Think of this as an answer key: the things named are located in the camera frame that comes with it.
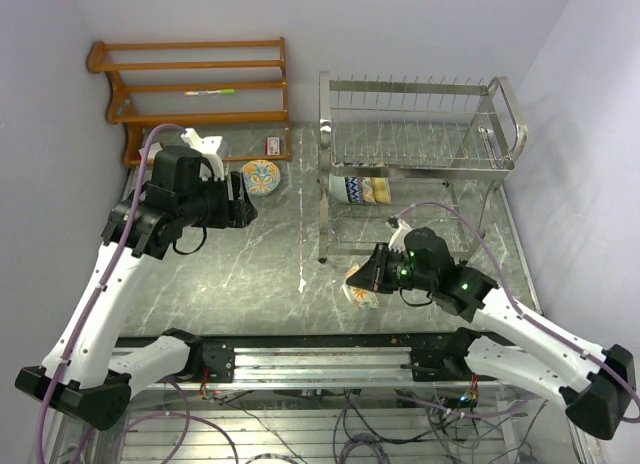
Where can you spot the steel dish rack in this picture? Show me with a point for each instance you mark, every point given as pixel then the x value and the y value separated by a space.
pixel 445 145

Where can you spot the yellow sun blue bowl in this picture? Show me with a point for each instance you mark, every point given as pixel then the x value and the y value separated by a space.
pixel 382 191

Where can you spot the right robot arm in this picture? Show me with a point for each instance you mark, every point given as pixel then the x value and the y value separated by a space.
pixel 510 324

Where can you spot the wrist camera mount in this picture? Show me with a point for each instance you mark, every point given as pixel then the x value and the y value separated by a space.
pixel 400 230
pixel 214 149

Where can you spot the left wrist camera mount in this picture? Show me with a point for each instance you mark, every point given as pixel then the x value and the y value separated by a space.
pixel 214 149

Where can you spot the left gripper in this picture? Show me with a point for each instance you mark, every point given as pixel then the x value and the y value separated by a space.
pixel 239 211

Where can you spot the orange leaf pattern bowl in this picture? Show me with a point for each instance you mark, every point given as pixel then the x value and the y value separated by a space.
pixel 360 298

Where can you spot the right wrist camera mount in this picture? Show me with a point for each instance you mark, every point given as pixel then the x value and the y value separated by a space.
pixel 400 230

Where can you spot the red pattern blue zigzag bowl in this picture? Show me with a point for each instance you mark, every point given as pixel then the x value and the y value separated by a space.
pixel 353 189

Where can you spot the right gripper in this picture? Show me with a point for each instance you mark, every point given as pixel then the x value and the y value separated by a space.
pixel 373 274

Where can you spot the wooden shelf rack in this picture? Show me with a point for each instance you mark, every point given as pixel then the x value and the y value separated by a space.
pixel 122 109

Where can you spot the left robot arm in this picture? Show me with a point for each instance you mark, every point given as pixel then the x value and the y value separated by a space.
pixel 100 294

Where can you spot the blue orange floral bowl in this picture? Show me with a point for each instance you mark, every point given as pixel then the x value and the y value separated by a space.
pixel 261 177

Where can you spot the teal dotted grey bowl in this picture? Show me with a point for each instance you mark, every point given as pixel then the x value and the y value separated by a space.
pixel 337 189

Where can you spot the aluminium rail frame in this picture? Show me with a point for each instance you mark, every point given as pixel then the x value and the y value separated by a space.
pixel 246 362

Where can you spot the green capped marker pen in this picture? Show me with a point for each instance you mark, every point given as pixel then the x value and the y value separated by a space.
pixel 225 91

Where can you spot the small red white box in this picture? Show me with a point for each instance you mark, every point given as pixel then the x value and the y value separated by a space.
pixel 273 146

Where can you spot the orange flower green bowl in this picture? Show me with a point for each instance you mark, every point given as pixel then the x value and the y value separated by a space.
pixel 368 194

